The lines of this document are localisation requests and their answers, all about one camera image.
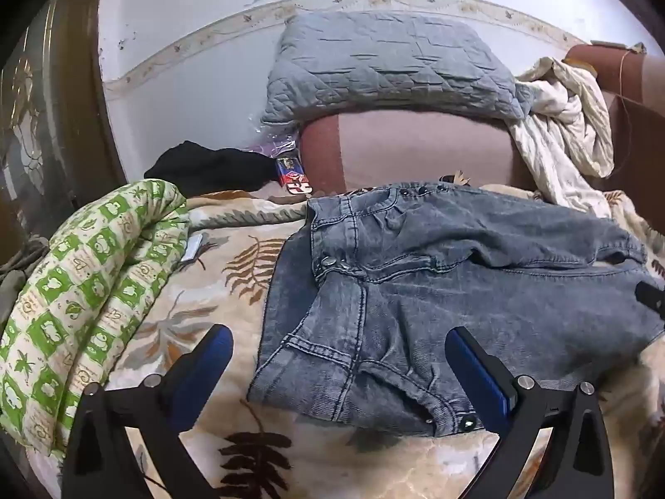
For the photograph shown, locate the grey quilted pillow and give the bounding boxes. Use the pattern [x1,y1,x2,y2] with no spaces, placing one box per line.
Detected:
[258,10,536,126]

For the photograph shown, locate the olive cloth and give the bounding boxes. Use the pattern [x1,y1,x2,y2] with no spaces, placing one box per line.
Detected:
[0,236,50,318]

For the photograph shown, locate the blue denim pants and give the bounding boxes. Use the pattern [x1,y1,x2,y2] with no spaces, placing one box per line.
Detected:
[246,182,665,437]

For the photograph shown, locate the leaf print blanket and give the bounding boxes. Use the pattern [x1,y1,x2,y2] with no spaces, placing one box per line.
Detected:
[21,182,665,499]

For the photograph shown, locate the red and blue packet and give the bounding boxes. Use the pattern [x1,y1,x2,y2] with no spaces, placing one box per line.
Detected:
[275,156,313,195]

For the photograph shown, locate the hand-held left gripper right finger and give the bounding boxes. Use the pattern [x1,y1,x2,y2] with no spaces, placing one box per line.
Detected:
[445,326,615,499]

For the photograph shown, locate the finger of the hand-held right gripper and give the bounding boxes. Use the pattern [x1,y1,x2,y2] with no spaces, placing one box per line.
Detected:
[635,279,665,321]

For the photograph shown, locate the black cloth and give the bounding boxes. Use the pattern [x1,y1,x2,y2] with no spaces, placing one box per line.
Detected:
[144,140,281,195]

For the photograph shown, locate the brown padded headboard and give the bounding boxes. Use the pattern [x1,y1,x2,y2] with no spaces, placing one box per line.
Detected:
[300,44,665,198]

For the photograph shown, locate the green patterned quilt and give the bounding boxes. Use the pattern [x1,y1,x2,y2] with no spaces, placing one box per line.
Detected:
[0,179,190,450]

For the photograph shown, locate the dark door with patterned glass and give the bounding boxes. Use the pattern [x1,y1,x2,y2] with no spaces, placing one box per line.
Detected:
[0,0,126,282]

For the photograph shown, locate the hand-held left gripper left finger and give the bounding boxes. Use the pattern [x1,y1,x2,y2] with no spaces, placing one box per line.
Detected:
[61,324,234,499]

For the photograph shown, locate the clear plastic bag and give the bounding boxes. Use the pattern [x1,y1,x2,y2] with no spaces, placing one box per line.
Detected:
[244,109,302,159]

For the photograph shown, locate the cream crumpled sheet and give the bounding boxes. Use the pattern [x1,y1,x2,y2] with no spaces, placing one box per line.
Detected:
[506,56,616,219]

